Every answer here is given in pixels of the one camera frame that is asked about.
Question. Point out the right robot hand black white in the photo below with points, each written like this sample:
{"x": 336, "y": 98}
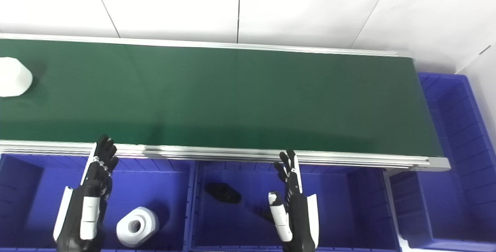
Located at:
{"x": 296, "y": 217}

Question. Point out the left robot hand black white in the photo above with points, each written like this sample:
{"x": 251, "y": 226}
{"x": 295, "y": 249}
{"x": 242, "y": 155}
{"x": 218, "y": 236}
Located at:
{"x": 83, "y": 205}

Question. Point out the white round plastic part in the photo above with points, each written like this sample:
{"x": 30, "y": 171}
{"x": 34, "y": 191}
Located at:
{"x": 146, "y": 221}
{"x": 13, "y": 77}

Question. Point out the black plastic part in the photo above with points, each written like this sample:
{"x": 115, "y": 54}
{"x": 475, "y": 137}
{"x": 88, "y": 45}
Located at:
{"x": 224, "y": 194}

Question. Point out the green conveyor belt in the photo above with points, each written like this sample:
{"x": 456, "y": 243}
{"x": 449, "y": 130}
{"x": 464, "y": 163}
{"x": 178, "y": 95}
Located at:
{"x": 232, "y": 155}
{"x": 232, "y": 100}

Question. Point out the large blue plastic bin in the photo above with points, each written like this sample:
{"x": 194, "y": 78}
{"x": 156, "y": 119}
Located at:
{"x": 457, "y": 128}

